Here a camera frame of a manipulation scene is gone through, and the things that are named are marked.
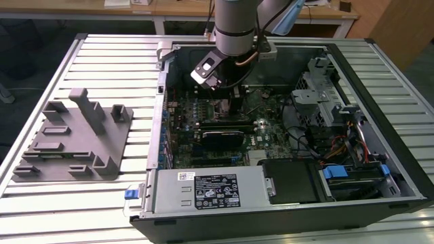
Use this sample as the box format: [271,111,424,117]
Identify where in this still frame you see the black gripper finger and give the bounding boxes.
[229,87,246,119]

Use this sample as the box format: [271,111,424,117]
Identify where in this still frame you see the metal socket cover frame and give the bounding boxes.
[246,90,274,115]

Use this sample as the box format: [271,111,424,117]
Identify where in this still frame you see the CPU socket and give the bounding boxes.
[210,98,251,120]

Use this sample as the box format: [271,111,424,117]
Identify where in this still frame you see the black graphics card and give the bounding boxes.
[199,129,246,155]

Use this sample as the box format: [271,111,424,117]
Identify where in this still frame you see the green motherboard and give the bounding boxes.
[164,85,297,170]

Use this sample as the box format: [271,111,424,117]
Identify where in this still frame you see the silver finned heatsink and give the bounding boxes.
[247,149,270,166]

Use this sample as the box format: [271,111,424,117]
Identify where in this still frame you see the black expansion slot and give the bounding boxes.
[191,157,241,165]

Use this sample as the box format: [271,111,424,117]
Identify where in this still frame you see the silver perforated drive cage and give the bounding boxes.
[293,57,343,128]

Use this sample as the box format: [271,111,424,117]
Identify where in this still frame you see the black power supply label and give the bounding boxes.
[194,174,241,209]

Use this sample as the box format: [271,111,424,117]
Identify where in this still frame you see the black plastic shroud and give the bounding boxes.
[257,159,327,205]

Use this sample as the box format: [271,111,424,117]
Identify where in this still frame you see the blue disk carrier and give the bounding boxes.
[322,164,350,180]

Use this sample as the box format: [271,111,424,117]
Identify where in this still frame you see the grey power supply unit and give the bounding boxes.
[139,166,278,220]

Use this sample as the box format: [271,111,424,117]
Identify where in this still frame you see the white paper stack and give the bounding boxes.
[103,0,132,8]

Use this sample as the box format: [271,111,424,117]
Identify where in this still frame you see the grey plastic parts rack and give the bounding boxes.
[12,87,135,182]

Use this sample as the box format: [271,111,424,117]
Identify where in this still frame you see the black hard disk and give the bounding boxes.
[327,170,392,201]

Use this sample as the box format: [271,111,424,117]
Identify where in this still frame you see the black open PC case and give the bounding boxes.
[128,38,434,244]

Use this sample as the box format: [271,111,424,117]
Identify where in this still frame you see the wooden cabinet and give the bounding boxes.
[346,0,434,71]

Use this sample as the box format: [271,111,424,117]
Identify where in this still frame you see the grey chair leg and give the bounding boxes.
[0,82,16,104]

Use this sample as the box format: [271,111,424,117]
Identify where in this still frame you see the black cable copper plug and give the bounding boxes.
[235,7,273,68]

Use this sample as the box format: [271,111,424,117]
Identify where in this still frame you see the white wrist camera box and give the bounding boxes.
[190,49,227,91]
[257,42,278,62]

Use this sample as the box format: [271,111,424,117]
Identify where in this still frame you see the grey metal bracket plate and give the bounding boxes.
[290,89,331,114]

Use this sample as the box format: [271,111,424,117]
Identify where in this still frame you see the yellow orange power wires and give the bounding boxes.
[325,143,353,160]

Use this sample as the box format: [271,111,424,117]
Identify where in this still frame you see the red data cable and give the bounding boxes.
[359,141,371,163]

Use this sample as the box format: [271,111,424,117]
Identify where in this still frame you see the wooden desk white frame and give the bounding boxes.
[0,0,361,39]

